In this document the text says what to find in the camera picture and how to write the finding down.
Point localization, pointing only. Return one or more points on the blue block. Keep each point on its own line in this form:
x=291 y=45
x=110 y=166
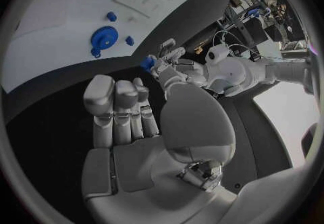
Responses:
x=147 y=64

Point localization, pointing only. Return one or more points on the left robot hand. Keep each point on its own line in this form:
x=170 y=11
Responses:
x=182 y=75

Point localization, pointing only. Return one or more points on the small blue peg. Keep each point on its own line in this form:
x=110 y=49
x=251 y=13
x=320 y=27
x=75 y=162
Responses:
x=95 y=52

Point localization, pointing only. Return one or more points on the blue gear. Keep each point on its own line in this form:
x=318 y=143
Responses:
x=104 y=38

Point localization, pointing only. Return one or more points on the blue plug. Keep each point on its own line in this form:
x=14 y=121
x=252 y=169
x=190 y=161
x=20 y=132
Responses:
x=129 y=40

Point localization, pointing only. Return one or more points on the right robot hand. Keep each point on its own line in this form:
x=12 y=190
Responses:
x=136 y=167

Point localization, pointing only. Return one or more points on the white task board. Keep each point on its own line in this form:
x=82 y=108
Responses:
x=63 y=5

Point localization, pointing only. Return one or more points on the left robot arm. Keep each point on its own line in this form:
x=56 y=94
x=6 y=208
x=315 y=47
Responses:
x=235 y=74

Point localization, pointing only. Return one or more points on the cluttered workshop rack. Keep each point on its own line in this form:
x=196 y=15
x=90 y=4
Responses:
x=258 y=5

